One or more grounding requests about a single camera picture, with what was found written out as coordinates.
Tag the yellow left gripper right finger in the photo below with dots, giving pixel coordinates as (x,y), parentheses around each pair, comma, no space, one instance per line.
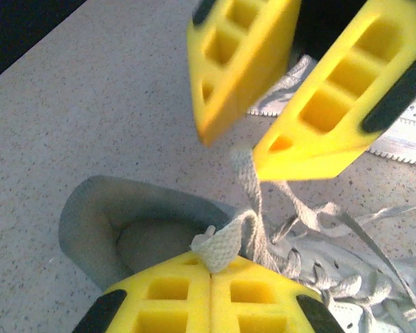
(256,305)

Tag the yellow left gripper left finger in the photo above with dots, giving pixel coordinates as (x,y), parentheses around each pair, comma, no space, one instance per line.
(166,305)

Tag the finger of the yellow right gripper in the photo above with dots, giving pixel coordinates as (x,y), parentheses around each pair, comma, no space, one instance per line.
(336,149)
(263,45)

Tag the white shoelace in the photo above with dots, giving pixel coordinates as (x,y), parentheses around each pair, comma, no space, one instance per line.
(218,248)

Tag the white sneaker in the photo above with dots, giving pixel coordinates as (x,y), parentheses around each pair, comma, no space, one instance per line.
(142,215)
(409,132)

